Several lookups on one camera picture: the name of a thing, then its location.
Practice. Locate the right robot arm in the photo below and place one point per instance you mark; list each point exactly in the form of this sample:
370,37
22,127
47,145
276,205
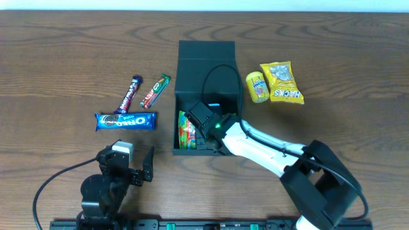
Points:
323,190

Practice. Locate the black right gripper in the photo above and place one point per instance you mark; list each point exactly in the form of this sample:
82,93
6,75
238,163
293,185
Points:
198,139

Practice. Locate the purple Dairy Milk bar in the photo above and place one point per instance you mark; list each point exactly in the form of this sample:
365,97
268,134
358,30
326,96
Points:
126,102

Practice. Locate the Haribo gummy worms bag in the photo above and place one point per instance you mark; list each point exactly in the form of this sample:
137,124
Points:
186,132

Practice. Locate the blue Oreo cookie pack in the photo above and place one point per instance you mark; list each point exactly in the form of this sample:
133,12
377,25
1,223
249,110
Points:
131,121

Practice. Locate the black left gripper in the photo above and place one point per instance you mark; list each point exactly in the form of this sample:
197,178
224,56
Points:
133,176

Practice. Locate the dark green lidded box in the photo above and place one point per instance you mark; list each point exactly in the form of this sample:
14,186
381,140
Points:
205,71

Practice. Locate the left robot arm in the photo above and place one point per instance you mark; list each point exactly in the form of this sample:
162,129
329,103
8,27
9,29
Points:
103,194

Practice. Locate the red green KitKat bar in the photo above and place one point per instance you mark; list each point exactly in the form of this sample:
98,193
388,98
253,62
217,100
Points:
155,91

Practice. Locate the black mounting rail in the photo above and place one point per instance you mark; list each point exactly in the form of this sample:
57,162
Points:
153,224

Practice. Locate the yellow Hacks candy bag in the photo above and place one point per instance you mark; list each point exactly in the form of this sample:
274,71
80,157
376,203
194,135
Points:
281,81

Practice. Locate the yellow Mentos gum bottle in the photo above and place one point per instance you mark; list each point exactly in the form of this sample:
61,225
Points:
257,87

